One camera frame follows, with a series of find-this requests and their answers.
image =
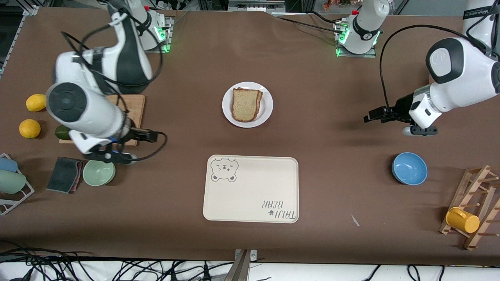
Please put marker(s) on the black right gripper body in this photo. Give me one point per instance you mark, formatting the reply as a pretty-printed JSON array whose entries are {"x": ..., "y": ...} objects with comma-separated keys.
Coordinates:
[{"x": 134, "y": 134}]

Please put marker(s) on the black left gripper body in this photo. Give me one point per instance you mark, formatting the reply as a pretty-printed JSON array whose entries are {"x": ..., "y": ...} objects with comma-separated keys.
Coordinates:
[{"x": 399, "y": 108}]

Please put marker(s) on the white round plate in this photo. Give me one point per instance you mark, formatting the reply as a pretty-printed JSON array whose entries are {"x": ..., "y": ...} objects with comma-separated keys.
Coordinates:
[{"x": 228, "y": 107}]

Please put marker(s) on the speckled wholegrain bread slice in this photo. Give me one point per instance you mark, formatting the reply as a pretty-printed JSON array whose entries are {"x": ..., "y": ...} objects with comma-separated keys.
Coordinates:
[{"x": 244, "y": 104}]

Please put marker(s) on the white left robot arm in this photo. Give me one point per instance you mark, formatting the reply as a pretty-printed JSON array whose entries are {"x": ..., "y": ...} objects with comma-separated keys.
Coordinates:
[{"x": 461, "y": 78}]

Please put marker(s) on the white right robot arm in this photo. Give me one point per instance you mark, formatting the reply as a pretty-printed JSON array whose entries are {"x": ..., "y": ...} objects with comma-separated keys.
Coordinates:
[{"x": 90, "y": 113}]

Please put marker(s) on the wooden cutting board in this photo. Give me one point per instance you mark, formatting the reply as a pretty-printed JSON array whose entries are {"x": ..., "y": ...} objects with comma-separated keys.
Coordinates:
[{"x": 134, "y": 109}]

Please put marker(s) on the mint green bowl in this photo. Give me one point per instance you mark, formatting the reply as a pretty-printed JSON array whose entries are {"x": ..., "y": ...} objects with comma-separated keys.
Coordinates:
[{"x": 97, "y": 173}]

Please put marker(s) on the blue bowl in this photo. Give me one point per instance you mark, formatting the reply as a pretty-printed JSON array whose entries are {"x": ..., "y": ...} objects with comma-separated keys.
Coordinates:
[{"x": 409, "y": 168}]

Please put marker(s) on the dark green avocado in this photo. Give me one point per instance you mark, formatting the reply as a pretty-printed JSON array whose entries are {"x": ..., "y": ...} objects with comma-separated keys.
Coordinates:
[{"x": 61, "y": 132}]

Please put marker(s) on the grey pink folded cloth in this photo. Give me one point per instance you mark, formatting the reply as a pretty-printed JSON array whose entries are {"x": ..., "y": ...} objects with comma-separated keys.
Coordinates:
[{"x": 62, "y": 175}]

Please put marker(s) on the yellow lemon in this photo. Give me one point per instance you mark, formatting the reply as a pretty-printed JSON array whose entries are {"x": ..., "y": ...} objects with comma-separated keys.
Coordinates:
[
  {"x": 29, "y": 128},
  {"x": 36, "y": 102}
]

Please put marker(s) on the wooden peg rack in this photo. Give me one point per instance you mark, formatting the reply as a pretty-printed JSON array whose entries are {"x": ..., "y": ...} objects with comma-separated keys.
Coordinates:
[{"x": 465, "y": 194}]

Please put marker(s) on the small white tape scrap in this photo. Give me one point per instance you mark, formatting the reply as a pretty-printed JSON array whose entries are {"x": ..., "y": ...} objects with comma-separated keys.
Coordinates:
[{"x": 354, "y": 220}]

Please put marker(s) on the golden toast bread slice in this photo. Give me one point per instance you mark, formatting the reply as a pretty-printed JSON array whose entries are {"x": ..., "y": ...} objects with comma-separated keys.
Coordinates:
[{"x": 260, "y": 101}]

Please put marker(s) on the cream bear print tray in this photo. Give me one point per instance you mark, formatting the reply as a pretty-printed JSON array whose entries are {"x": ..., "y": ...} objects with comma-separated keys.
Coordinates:
[{"x": 254, "y": 187}]

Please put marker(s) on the blue cup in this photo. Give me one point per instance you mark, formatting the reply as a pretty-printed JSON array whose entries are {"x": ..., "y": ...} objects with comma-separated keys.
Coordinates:
[{"x": 7, "y": 164}]

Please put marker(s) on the yellow mug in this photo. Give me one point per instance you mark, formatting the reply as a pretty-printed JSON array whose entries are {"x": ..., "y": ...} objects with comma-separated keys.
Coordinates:
[{"x": 465, "y": 222}]

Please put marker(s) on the sage green cup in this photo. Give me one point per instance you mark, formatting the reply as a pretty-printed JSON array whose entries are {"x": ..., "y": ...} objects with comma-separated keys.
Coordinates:
[{"x": 11, "y": 182}]

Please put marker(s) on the grey metal equipment box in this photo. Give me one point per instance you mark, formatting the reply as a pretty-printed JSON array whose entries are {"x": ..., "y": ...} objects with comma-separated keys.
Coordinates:
[{"x": 256, "y": 6}]

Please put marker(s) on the metal corner bracket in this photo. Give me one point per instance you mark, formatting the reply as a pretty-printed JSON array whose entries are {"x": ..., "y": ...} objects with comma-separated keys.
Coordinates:
[{"x": 31, "y": 10}]

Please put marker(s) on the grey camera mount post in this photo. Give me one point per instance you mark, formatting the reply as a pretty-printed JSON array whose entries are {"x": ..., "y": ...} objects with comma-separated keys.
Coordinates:
[{"x": 240, "y": 269}]

